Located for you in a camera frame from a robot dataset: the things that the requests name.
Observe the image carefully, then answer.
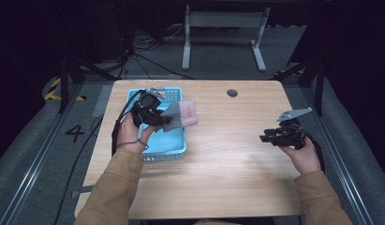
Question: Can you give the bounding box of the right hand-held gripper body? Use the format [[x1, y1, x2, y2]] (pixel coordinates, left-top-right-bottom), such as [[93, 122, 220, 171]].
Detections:
[[274, 107, 314, 151]]

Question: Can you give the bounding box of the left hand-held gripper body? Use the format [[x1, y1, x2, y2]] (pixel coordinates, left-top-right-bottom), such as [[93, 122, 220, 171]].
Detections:
[[130, 87, 167, 128]]

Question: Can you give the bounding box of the grey pink sock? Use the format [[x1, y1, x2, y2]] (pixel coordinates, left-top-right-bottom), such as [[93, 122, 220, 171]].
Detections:
[[155, 99, 200, 133]]

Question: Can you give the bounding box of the blue plastic basket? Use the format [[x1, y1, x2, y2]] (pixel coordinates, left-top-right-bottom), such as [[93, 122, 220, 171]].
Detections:
[[126, 86, 187, 163]]

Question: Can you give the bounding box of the person's right hand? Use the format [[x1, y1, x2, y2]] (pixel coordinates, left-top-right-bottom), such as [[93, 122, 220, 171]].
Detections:
[[278, 136, 322, 175]]

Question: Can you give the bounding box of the person's left hand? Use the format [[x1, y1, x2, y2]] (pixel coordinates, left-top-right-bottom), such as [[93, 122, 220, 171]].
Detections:
[[115, 112, 157, 156]]

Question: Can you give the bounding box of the black metal stand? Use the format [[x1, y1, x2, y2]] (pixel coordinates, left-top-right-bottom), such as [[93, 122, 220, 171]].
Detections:
[[274, 58, 326, 117], [56, 55, 120, 114]]

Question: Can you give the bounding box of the grey tape piece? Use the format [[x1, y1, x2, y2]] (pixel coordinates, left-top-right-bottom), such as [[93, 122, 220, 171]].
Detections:
[[70, 185, 95, 200]]

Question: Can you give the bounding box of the grey wrist strap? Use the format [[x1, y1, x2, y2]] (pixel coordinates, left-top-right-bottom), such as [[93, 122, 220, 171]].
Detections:
[[116, 124, 150, 150]]

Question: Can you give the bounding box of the right hand-held gripper black cable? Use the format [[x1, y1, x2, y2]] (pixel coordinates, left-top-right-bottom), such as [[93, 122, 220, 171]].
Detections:
[[301, 127, 327, 174]]

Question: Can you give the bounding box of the tangle of black cables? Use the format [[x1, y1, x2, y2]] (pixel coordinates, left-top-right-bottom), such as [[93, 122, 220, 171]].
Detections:
[[116, 22, 195, 81]]

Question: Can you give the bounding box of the black floor cable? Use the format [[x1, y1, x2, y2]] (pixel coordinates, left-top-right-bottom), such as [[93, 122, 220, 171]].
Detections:
[[52, 113, 105, 225]]

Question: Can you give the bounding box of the white metal desk frame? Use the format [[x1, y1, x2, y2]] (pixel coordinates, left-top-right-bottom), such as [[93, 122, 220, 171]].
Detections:
[[181, 4, 272, 72]]

